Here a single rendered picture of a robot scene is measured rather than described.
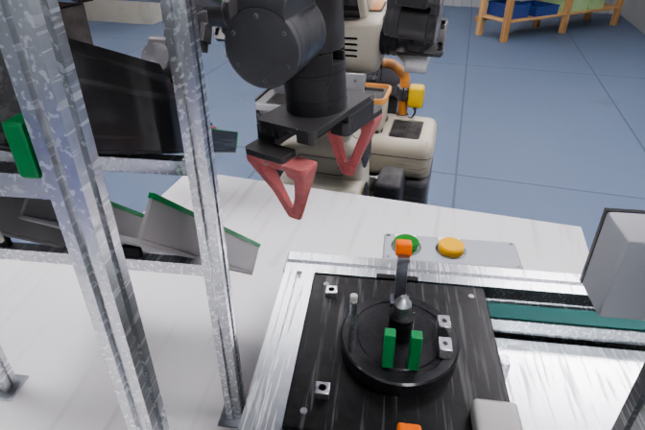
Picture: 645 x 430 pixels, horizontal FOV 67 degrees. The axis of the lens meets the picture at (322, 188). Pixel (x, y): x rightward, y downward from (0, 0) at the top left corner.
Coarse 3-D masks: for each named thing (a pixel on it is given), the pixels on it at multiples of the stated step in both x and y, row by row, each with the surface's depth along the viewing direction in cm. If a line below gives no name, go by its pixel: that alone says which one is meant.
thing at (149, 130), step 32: (0, 64) 29; (96, 64) 33; (128, 64) 36; (0, 96) 29; (96, 96) 34; (128, 96) 37; (160, 96) 41; (0, 128) 30; (96, 128) 34; (128, 128) 37; (160, 128) 41
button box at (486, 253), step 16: (384, 240) 80; (432, 240) 79; (464, 240) 79; (480, 240) 79; (384, 256) 76; (416, 256) 76; (432, 256) 76; (448, 256) 75; (464, 256) 76; (480, 256) 76; (496, 256) 76; (512, 256) 76
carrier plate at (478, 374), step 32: (320, 288) 68; (352, 288) 68; (384, 288) 68; (416, 288) 68; (448, 288) 68; (480, 288) 68; (320, 320) 63; (480, 320) 63; (320, 352) 58; (480, 352) 58; (352, 384) 54; (448, 384) 54; (480, 384) 54; (288, 416) 51; (320, 416) 51; (352, 416) 51; (384, 416) 51; (416, 416) 51; (448, 416) 51
